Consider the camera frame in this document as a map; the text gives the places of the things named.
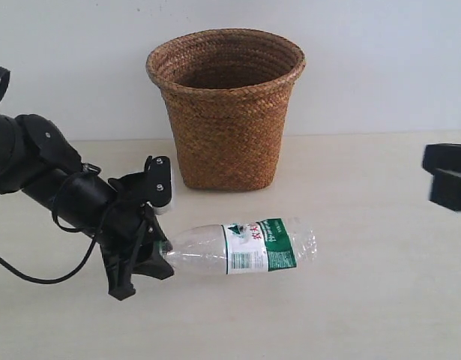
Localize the brown woven straw basket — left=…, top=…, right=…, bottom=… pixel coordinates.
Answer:
left=145, top=28, right=306, bottom=192

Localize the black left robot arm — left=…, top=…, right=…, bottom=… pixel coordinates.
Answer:
left=0, top=114, right=174, bottom=300

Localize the clear plastic bottle green label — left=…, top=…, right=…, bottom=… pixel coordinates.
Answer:
left=159, top=217, right=317, bottom=275

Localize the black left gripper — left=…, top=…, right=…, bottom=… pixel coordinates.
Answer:
left=100, top=172, right=175, bottom=301

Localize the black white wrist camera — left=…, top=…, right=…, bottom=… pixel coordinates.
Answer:
left=144, top=155, right=174, bottom=215

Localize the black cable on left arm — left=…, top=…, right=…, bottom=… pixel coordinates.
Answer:
left=0, top=175, right=115, bottom=285

